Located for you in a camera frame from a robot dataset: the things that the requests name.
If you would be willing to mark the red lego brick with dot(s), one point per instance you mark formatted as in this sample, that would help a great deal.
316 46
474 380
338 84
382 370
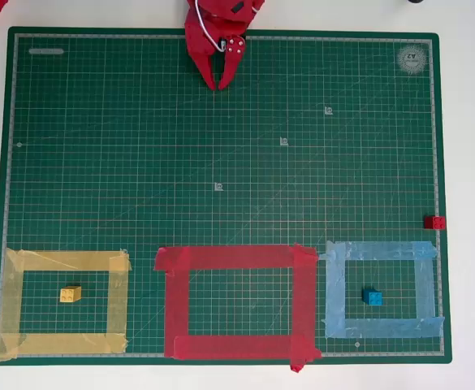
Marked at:
434 222

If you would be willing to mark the red robot arm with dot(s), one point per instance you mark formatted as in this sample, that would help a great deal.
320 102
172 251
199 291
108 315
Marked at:
237 10

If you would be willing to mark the red tape square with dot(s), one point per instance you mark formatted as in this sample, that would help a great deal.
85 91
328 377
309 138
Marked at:
176 300

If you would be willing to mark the blue tape square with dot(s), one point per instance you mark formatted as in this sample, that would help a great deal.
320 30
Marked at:
334 300

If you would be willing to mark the yellow lego brick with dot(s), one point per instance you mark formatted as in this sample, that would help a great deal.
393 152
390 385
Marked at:
70 294

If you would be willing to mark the blue lego brick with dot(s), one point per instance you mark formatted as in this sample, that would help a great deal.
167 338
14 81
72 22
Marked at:
372 297

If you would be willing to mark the yellow tape square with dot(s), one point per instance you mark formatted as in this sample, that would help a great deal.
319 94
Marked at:
11 300

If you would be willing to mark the green cutting mat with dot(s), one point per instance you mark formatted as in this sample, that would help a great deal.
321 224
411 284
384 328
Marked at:
221 162

